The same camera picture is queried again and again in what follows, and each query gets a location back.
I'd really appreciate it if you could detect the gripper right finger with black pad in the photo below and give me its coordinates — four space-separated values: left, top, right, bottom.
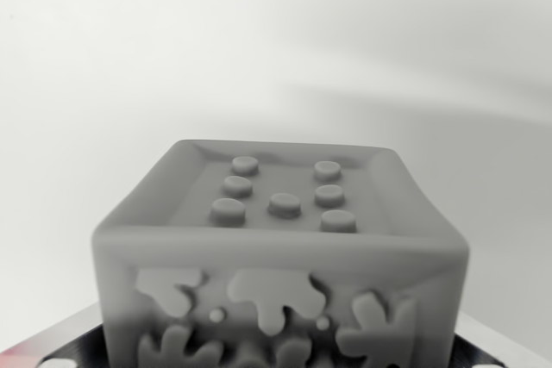
450 309 552 368

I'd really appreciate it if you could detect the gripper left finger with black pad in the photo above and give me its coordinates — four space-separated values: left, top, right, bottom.
0 302 110 368

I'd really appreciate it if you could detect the grey embossed cube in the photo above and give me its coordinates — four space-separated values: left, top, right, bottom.
91 139 470 368

